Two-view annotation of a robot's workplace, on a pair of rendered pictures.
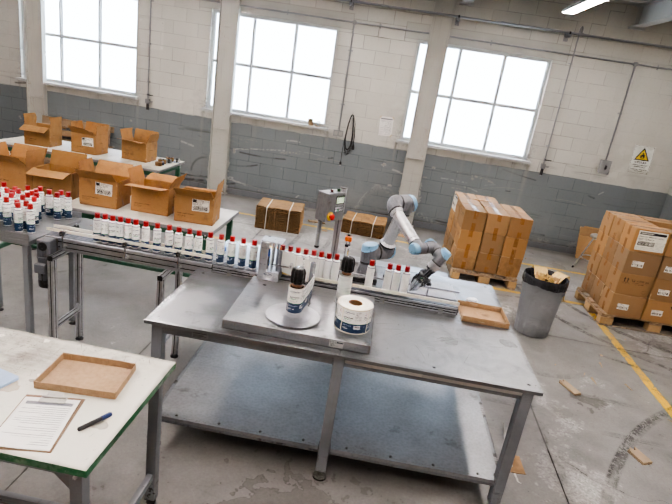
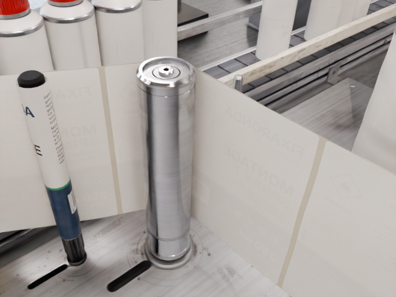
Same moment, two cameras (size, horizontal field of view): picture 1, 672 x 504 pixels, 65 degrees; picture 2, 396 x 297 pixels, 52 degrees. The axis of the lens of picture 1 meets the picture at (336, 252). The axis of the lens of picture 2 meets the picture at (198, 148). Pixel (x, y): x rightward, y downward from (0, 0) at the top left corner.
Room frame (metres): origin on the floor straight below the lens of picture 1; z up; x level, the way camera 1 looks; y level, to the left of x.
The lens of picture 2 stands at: (2.92, 0.28, 1.20)
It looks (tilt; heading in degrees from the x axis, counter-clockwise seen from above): 40 degrees down; 314
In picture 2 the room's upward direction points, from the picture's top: 3 degrees clockwise
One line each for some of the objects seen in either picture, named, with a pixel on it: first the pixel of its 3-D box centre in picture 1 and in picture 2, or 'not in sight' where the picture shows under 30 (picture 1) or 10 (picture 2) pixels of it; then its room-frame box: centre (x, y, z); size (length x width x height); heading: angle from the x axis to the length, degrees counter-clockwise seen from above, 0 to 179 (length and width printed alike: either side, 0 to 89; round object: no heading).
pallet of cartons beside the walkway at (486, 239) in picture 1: (483, 237); not in sight; (6.78, -1.89, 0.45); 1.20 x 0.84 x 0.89; 177
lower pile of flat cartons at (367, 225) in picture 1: (364, 224); not in sight; (7.75, -0.36, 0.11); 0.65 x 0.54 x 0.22; 83
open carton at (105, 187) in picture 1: (104, 183); not in sight; (4.58, 2.14, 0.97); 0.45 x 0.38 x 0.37; 179
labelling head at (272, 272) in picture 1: (271, 258); not in sight; (3.21, 0.41, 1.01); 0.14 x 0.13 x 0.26; 87
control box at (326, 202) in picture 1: (330, 205); not in sight; (3.37, 0.08, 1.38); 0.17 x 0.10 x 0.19; 142
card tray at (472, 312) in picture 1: (482, 313); not in sight; (3.23, -1.02, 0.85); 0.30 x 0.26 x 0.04; 87
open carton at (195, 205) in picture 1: (199, 198); not in sight; (4.56, 1.28, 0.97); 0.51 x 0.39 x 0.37; 1
